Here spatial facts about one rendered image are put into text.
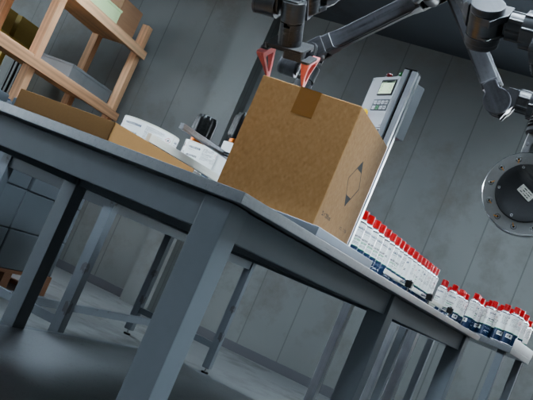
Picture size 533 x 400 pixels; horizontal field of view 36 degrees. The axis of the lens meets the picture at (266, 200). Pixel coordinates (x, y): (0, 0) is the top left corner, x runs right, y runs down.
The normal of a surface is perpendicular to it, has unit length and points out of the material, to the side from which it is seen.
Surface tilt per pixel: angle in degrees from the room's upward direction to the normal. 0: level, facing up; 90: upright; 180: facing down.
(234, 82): 90
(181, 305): 90
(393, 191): 90
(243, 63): 90
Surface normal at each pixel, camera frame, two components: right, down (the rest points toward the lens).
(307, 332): -0.32, -0.22
